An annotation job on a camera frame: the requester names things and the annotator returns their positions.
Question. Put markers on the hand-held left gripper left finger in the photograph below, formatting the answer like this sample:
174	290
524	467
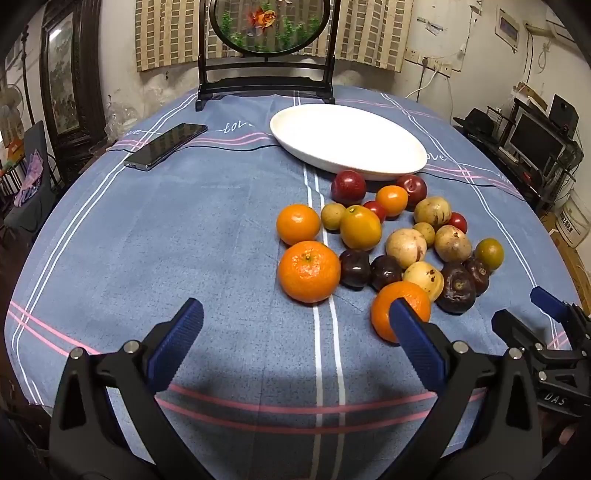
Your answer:
180	341

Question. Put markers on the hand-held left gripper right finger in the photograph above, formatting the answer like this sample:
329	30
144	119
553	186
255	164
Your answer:
415	344

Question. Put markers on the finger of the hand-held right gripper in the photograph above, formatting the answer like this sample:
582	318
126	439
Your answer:
512	327
547	300

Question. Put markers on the orange mandarin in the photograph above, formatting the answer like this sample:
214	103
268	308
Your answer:
381	318
298	225
308	272

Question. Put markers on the wrinkled dark passion fruit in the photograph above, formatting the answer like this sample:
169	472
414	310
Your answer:
455	288
479	274

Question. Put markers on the brown-spotted pepino melon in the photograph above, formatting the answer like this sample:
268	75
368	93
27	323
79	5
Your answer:
423	280
453	243

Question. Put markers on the green-orange mandarin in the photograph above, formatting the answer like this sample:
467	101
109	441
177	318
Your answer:
489	254

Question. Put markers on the dark purple plum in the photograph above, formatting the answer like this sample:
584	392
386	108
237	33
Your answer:
386	272
355	269

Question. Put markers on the purple-streaked pepino melon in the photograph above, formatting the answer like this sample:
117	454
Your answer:
406	248

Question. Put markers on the small yellow-green fruit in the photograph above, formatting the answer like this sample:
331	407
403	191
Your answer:
332	217
424	233

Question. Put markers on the red cherry tomato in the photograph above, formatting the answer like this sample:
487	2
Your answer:
375	211
458	222

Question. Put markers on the large yellow-orange tomato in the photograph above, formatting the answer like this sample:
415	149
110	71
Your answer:
360	228

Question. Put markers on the yellow potato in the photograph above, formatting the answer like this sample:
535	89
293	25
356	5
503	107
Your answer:
432	211

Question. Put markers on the orange tomato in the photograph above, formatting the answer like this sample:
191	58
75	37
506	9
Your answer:
391	201

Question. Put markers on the dark red plum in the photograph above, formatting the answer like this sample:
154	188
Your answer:
411	186
348	187

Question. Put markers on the white oval plate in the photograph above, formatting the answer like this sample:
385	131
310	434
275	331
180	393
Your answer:
346	134

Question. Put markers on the white plastic bucket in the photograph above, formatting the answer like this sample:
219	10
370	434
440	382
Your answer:
575	219

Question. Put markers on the blue striped tablecloth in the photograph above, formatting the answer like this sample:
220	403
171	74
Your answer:
184	254

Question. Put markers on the black metal rack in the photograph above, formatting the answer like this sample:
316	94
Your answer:
526	182

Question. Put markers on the computer monitor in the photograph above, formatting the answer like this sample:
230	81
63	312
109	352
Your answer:
535	138

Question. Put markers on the black speaker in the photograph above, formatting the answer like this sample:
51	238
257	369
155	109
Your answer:
563	110

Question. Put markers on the black hat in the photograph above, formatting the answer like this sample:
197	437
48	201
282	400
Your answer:
478	121

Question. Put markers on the black smartphone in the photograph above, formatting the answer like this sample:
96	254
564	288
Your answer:
166	145

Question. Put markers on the cardboard piece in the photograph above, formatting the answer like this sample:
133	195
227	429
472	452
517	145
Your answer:
531	96

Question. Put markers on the purple cloth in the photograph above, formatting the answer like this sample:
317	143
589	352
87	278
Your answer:
32	175

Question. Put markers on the clear plastic bags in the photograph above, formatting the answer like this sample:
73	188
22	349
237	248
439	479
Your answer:
117	117

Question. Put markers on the dark chair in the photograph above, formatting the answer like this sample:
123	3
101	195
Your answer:
41	138

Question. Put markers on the dark wood framed picture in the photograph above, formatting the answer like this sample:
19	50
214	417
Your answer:
64	78

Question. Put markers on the white electric fan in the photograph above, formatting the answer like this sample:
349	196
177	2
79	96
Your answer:
10	104

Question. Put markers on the beige checked curtain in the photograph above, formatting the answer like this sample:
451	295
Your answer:
171	32

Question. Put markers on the white wall power strip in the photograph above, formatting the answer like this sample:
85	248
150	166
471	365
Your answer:
443	68

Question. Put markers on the white wall panel box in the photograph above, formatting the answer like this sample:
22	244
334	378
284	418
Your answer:
507	27

